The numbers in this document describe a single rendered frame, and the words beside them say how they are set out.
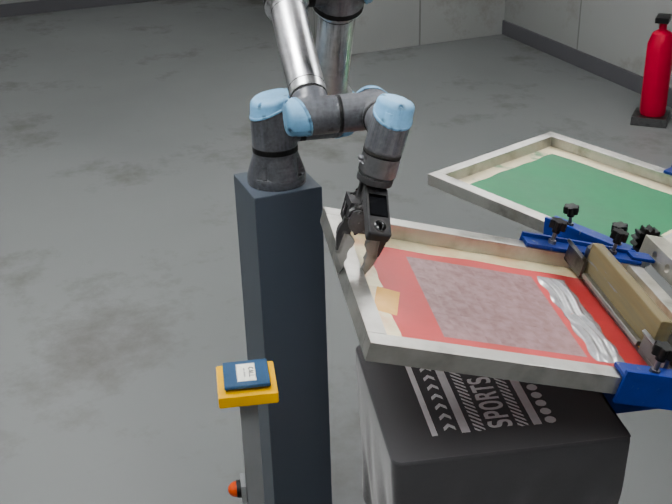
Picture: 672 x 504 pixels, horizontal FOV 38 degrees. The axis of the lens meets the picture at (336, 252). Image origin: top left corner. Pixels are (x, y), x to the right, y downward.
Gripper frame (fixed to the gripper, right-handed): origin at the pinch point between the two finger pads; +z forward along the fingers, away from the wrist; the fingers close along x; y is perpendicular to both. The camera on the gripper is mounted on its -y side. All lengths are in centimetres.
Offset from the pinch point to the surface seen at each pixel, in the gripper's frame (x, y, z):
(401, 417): -16.6, -8.0, 27.6
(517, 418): -39.1, -12.6, 21.3
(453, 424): -26.2, -12.3, 24.9
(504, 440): -34.5, -19.2, 22.6
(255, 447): 8, 10, 52
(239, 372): 14.8, 11.8, 34.4
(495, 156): -72, 121, 9
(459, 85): -189, 506, 80
